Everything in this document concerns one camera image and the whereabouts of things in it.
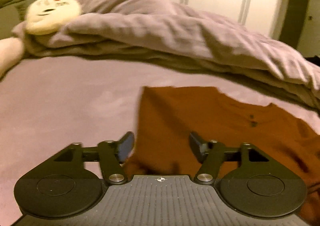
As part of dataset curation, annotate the rust orange shirt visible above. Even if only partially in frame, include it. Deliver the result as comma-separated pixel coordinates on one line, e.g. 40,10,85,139
124,87,319,225

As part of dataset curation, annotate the lilac bed sheet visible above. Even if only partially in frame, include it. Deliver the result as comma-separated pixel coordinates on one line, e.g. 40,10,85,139
0,55,320,226

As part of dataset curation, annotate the lilac rumpled duvet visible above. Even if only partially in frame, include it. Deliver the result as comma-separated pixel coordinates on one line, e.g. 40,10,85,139
12,0,319,109

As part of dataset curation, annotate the dark door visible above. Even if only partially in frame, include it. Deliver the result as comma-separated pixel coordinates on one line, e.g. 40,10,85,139
279,0,309,49

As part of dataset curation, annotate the cream plush toy face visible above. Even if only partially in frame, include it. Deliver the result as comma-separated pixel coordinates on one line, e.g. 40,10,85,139
25,0,82,35

